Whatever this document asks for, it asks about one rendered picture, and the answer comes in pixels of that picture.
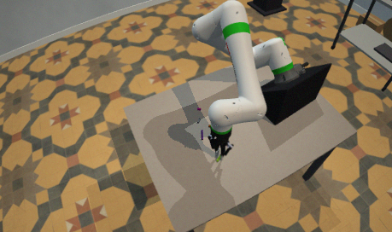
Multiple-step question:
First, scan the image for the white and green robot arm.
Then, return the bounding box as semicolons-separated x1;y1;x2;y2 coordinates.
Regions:
192;0;309;141

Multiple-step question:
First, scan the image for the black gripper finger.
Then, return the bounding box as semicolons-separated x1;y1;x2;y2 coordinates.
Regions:
220;143;234;160
208;133;219;158

